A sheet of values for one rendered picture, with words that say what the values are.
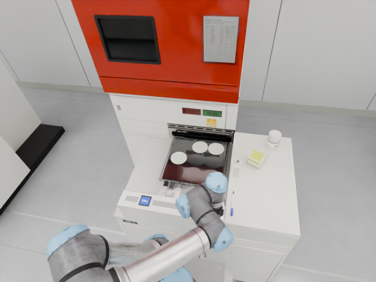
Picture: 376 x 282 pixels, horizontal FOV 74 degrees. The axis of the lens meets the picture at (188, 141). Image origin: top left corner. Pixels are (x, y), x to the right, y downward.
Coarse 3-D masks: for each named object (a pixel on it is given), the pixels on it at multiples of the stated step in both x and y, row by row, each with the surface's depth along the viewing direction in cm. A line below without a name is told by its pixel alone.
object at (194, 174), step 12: (180, 144) 163; (192, 144) 162; (192, 156) 155; (204, 156) 155; (216, 156) 154; (168, 168) 150; (180, 168) 149; (192, 168) 149; (204, 168) 148; (216, 168) 148; (180, 180) 144; (192, 180) 143; (204, 180) 143
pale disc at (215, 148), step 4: (212, 144) 161; (216, 144) 161; (220, 144) 161; (208, 148) 159; (212, 148) 159; (216, 148) 159; (220, 148) 158; (212, 152) 157; (216, 152) 156; (220, 152) 156
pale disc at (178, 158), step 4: (176, 152) 158; (180, 152) 158; (172, 156) 156; (176, 156) 156; (180, 156) 156; (184, 156) 156; (172, 160) 154; (176, 160) 154; (180, 160) 154; (184, 160) 154
